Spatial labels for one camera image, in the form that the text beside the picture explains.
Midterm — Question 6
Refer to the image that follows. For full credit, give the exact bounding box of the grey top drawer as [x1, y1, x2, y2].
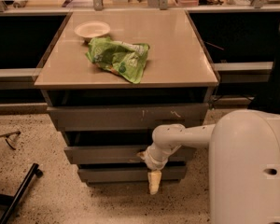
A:
[48, 104, 208, 132]

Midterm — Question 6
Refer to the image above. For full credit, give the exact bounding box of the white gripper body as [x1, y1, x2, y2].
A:
[137, 145, 169, 171]

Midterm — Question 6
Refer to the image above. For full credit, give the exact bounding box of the grey drawer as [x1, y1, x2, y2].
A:
[77, 166, 187, 184]
[63, 145, 197, 165]
[48, 104, 208, 132]

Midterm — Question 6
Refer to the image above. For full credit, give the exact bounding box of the grey drawer cabinet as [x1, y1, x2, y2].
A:
[35, 10, 218, 170]

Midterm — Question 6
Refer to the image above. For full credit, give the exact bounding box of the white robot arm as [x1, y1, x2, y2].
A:
[139, 109, 280, 224]

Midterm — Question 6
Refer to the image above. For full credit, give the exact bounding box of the grey metal floor bracket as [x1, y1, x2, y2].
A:
[0, 131, 21, 150]

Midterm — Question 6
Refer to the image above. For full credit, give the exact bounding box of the white paper bowl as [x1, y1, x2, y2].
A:
[74, 21, 110, 42]

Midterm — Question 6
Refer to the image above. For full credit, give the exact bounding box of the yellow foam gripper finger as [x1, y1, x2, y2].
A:
[147, 170, 161, 195]

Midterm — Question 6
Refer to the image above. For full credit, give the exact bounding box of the black office chair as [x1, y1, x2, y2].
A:
[248, 24, 280, 114]

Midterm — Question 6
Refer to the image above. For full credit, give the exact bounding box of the grey bottom drawer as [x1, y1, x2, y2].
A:
[77, 166, 187, 184]

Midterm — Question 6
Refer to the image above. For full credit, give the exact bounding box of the green crumpled chip bag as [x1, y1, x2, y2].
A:
[86, 37, 150, 84]

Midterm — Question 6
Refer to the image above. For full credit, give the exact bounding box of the black chair base left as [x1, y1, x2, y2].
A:
[0, 163, 43, 224]

